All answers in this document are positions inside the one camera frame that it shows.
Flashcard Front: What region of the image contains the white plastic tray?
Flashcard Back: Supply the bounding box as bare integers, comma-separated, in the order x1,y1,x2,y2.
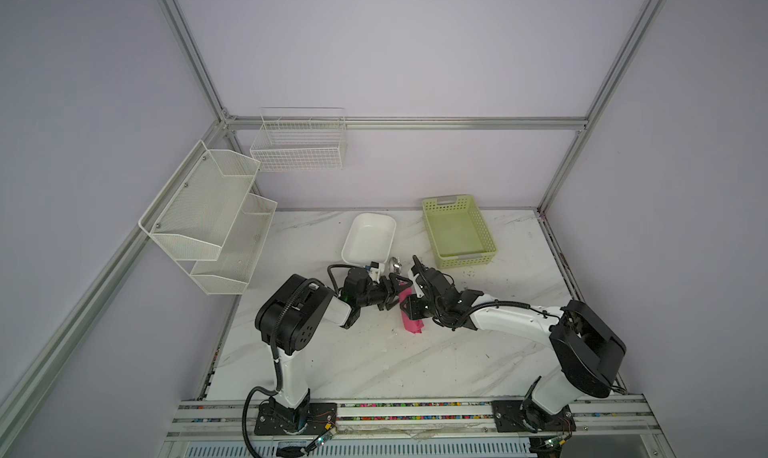
341,212,397,266

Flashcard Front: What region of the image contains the aluminium frame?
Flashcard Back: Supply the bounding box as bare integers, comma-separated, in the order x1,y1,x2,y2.
1,0,666,442

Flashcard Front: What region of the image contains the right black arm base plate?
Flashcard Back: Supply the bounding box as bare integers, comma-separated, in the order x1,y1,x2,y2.
491,399,575,433

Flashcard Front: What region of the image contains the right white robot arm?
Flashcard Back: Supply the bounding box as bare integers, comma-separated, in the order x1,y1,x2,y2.
401,257,626,432

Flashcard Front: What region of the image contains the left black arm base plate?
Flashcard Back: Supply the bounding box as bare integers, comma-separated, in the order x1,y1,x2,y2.
252,400,338,437

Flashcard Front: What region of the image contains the white wire wall basket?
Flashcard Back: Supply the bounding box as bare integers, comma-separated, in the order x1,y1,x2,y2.
250,108,347,172

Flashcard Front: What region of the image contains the spoon with teal handle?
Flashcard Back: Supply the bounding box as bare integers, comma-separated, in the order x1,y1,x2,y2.
388,256,402,275

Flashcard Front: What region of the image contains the white mesh lower shelf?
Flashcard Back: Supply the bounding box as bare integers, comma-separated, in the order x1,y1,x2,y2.
191,193,277,295

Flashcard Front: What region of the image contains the aluminium front rail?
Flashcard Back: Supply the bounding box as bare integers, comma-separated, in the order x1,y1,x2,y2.
165,395,662,441

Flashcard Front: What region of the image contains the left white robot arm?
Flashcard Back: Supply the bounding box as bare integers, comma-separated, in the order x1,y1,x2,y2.
254,262,412,433

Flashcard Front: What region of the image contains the green perforated plastic basket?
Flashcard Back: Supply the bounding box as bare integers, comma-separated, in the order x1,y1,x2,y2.
422,194,497,269

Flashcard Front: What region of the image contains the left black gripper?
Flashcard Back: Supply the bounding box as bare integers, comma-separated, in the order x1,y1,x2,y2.
358,272,408,311

